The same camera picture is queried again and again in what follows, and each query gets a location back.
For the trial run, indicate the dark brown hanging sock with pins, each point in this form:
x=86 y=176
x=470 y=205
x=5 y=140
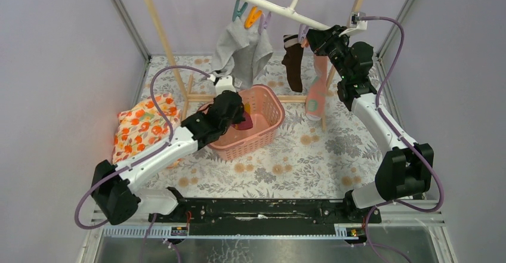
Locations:
x=292 y=61

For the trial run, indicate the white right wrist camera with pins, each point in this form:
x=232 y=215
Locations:
x=356 y=24

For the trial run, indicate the purple clothespin left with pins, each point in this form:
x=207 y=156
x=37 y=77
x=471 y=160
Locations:
x=264 y=22

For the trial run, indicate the purple clothespin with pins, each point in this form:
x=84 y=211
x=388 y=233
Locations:
x=264 y=22
x=302 y=31

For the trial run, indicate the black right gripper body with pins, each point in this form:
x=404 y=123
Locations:
x=333 y=45

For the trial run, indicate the pink hanging sock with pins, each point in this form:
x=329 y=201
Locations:
x=315 y=101

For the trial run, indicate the grey hanging towel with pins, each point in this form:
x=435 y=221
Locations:
x=241 y=53

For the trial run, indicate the white plastic clip hanger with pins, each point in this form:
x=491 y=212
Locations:
x=288 y=12

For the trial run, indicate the teal clothespin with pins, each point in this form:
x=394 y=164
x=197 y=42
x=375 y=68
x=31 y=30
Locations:
x=239 y=9

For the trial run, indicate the purple striped sock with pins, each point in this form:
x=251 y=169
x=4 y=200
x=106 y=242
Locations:
x=246 y=122

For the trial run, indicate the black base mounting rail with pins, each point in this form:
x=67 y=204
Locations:
x=238 y=212

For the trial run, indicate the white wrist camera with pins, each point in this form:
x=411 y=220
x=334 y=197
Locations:
x=221 y=84
x=356 y=24

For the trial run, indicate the floral patterned table mat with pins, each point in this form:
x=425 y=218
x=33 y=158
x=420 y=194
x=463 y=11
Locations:
x=307 y=159

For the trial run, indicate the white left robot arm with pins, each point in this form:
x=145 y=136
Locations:
x=116 y=188

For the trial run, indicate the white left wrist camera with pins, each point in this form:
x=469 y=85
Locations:
x=221 y=84

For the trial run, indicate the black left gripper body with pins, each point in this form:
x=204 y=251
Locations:
x=238 y=118

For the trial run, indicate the pink plastic laundry basket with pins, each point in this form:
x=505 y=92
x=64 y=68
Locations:
x=267 y=115

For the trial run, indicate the grey slotted cable duct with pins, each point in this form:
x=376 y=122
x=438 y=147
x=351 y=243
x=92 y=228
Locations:
x=218 y=231

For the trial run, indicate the orange clothespin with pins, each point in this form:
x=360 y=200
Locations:
x=254 y=15

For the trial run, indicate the purple clothespin middle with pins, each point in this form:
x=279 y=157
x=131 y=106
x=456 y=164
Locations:
x=302 y=31

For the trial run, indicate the orange floral cloth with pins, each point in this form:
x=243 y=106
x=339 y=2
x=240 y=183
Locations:
x=143 y=126

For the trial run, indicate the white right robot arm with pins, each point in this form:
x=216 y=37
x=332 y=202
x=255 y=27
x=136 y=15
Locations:
x=404 y=168

